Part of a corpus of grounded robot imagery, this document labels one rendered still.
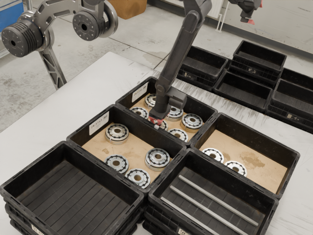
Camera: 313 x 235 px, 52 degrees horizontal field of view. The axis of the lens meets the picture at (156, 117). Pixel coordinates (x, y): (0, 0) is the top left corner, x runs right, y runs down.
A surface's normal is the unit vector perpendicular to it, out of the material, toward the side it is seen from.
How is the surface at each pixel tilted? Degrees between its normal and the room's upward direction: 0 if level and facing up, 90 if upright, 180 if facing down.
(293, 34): 90
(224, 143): 0
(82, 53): 0
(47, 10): 90
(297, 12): 90
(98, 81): 0
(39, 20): 90
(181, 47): 102
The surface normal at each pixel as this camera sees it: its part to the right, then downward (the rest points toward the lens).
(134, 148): 0.14, -0.73
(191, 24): -0.47, 0.69
